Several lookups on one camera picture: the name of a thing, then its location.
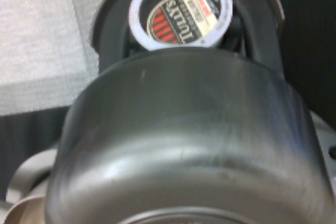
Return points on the grey pod coffee machine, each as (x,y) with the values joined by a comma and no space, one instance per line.
(187,137)

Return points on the white coffee pod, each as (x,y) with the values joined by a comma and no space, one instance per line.
(178,23)

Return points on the grey woven placemat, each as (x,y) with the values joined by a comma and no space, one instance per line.
(48,62)

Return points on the steel milk frother pitcher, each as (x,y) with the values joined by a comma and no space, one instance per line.
(22,205)

